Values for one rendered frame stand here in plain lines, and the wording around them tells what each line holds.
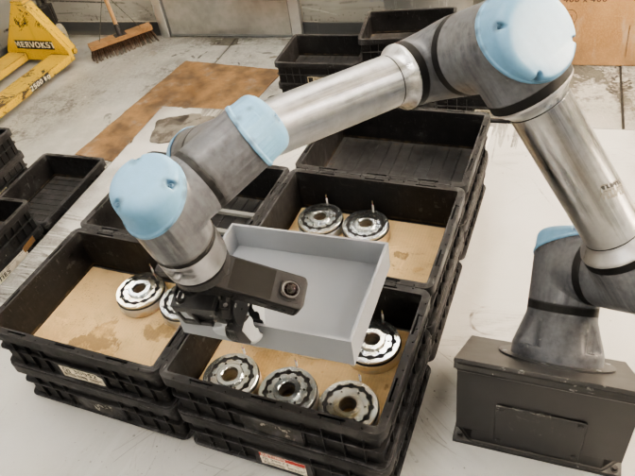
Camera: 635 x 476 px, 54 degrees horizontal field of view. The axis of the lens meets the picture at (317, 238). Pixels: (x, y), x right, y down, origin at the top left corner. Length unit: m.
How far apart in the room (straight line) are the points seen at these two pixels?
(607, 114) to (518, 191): 1.73
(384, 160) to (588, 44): 2.34
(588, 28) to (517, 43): 3.00
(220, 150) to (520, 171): 1.24
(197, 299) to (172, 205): 0.21
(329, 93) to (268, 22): 3.59
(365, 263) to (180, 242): 0.43
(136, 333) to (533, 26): 0.92
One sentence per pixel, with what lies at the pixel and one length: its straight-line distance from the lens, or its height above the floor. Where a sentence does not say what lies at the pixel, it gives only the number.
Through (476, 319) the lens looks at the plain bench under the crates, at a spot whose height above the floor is 0.70.
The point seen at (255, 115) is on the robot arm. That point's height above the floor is 1.43.
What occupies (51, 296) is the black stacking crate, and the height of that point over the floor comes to 0.86.
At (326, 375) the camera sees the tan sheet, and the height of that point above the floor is 0.83.
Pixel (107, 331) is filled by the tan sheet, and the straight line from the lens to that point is 1.36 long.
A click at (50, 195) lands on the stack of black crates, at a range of 2.71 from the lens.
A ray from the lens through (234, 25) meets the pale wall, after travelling 4.54.
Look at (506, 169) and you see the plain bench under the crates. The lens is 1.79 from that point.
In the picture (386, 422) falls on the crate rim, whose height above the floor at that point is 0.93.
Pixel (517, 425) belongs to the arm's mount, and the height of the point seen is 0.79.
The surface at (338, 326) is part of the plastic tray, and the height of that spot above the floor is 1.06.
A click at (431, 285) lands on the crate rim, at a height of 0.93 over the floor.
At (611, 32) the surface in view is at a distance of 3.81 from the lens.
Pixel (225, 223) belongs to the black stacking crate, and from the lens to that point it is 1.51.
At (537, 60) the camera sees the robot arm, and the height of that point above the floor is 1.38.
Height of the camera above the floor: 1.76
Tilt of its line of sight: 41 degrees down
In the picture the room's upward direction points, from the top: 10 degrees counter-clockwise
